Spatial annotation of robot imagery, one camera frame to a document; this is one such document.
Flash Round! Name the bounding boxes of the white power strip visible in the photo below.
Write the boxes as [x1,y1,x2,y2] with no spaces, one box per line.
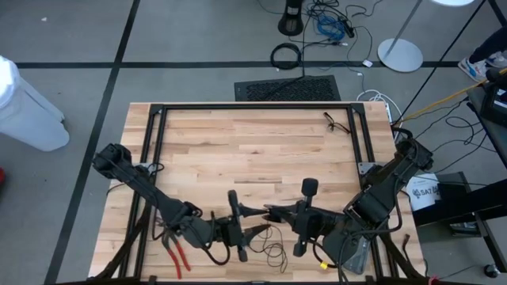
[382,101,395,124]

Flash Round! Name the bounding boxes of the black stand foot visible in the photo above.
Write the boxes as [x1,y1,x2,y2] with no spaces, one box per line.
[276,0,305,37]

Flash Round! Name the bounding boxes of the yellow floor cable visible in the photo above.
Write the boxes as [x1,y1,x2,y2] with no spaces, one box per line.
[395,67,507,124]

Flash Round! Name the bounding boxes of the white trash bin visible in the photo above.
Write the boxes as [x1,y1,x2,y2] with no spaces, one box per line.
[0,55,71,153]

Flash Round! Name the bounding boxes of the black floor mat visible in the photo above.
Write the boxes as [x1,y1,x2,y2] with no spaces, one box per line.
[233,74,342,102]

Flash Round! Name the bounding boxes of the thin black cord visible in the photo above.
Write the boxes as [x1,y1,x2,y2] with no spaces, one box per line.
[247,223,289,275]

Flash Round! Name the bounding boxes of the black cable with brown plug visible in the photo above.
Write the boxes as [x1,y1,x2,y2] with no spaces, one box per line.
[401,233,415,264]

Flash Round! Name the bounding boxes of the black aluminium table frame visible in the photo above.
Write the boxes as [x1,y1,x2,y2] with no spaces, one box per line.
[89,101,427,285]

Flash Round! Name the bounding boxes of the coiled black floor cable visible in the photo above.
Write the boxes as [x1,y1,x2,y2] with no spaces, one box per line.
[269,42,304,71]

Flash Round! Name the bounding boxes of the black device with label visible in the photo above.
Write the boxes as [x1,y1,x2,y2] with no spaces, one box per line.
[485,67,507,127]

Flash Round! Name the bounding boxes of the black eyeglasses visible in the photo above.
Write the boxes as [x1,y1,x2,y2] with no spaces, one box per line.
[322,112,353,135]

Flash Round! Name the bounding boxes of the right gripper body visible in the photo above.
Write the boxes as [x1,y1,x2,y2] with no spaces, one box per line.
[292,178,337,257]

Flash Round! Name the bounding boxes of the red-handled pliers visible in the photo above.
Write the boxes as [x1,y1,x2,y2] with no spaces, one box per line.
[160,231,192,280]

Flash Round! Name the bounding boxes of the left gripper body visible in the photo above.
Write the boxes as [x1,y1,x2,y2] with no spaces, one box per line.
[215,189,249,263]

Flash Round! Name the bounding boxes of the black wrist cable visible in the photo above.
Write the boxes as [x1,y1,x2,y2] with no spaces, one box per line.
[197,211,233,266]
[311,237,349,285]

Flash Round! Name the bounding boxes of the blue cable bundle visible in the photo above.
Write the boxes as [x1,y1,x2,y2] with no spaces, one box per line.
[315,14,346,41]

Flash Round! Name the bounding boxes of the white cable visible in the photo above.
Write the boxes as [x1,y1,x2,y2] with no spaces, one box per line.
[355,89,393,106]

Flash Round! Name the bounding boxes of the white round pedestal stand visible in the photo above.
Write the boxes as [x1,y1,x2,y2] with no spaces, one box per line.
[376,0,476,74]

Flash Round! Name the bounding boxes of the white printed paper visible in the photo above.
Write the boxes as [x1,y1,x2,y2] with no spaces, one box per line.
[406,173,441,212]

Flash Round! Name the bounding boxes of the person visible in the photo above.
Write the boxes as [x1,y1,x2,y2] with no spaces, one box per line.
[457,25,507,82]

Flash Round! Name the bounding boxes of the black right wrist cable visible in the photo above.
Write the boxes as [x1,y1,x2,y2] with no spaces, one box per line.
[311,237,349,285]

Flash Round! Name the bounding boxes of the black power strip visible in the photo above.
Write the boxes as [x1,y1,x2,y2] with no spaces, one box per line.
[338,17,356,39]

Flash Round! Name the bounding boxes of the black equipment cart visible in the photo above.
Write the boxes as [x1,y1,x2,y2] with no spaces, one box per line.
[411,85,507,274]

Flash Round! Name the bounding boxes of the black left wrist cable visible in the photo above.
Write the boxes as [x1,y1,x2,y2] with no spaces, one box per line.
[197,211,233,266]

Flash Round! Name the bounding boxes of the grey clear plastic case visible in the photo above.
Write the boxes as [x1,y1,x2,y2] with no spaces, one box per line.
[342,237,372,276]

